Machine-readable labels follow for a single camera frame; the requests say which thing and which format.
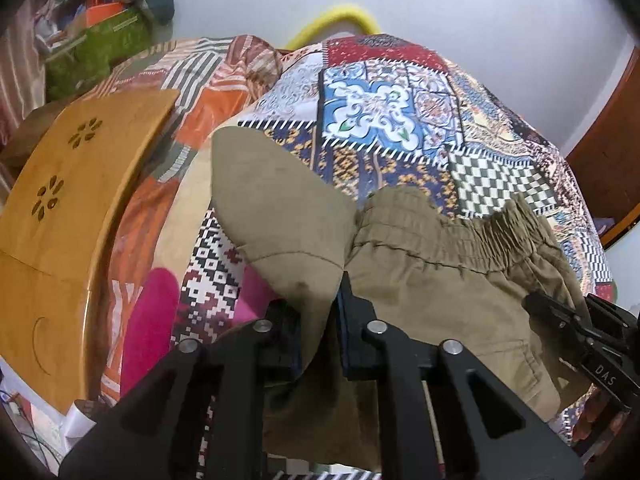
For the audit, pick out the brown wooden door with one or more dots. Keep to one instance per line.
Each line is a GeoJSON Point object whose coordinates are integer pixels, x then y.
{"type": "Point", "coordinates": [610, 160]}

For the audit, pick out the folded pink cloth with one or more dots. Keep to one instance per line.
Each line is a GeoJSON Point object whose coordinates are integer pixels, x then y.
{"type": "Point", "coordinates": [150, 320]}

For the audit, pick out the yellow hoop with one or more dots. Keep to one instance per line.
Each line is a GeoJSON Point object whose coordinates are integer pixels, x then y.
{"type": "Point", "coordinates": [345, 15]}

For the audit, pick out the brown striped cloth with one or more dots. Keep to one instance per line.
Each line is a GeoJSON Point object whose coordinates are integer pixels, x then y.
{"type": "Point", "coordinates": [20, 70]}

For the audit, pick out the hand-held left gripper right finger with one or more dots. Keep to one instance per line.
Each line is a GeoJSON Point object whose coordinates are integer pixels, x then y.
{"type": "Point", "coordinates": [341, 322]}

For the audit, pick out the orange striped cloth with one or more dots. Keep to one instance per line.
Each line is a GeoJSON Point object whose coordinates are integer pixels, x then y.
{"type": "Point", "coordinates": [200, 110]}

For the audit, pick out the orange box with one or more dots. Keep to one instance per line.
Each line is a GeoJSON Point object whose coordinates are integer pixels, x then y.
{"type": "Point", "coordinates": [102, 7]}

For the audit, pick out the patchwork patterned blanket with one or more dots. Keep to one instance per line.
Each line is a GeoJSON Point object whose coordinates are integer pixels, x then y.
{"type": "Point", "coordinates": [390, 105]}

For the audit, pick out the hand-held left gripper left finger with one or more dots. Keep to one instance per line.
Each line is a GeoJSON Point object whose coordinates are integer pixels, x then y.
{"type": "Point", "coordinates": [282, 340]}

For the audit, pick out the white paper roll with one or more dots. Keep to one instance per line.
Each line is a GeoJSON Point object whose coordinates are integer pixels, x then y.
{"type": "Point", "coordinates": [82, 422]}

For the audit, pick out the wooden lap table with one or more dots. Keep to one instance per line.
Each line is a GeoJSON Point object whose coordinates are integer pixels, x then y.
{"type": "Point", "coordinates": [75, 200]}

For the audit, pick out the olive green pants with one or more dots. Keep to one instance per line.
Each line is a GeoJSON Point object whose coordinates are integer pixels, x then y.
{"type": "Point", "coordinates": [425, 300]}

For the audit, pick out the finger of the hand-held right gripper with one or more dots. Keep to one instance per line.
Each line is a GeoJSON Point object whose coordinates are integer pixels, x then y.
{"type": "Point", "coordinates": [600, 367]}
{"type": "Point", "coordinates": [617, 322]}

